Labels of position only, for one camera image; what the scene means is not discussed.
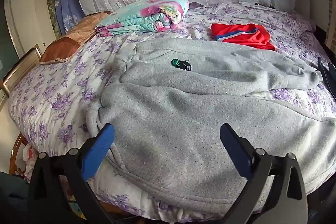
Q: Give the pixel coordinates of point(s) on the grey sweatshirt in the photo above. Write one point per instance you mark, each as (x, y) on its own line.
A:
(181, 119)

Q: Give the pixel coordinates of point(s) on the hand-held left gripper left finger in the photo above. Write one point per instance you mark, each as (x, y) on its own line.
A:
(97, 148)

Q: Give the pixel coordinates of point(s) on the bed with purple floral sheet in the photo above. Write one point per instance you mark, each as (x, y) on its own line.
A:
(52, 98)

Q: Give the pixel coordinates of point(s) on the brown orange pillow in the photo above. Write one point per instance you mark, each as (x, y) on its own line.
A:
(71, 37)

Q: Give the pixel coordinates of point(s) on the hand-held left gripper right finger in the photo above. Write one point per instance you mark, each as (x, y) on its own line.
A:
(235, 148)

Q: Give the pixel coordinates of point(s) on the red striped garment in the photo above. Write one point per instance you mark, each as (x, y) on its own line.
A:
(244, 35)

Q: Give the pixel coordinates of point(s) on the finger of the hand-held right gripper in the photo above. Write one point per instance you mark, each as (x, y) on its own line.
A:
(327, 77)

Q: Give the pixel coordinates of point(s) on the folded floral quilt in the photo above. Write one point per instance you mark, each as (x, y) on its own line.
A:
(147, 16)

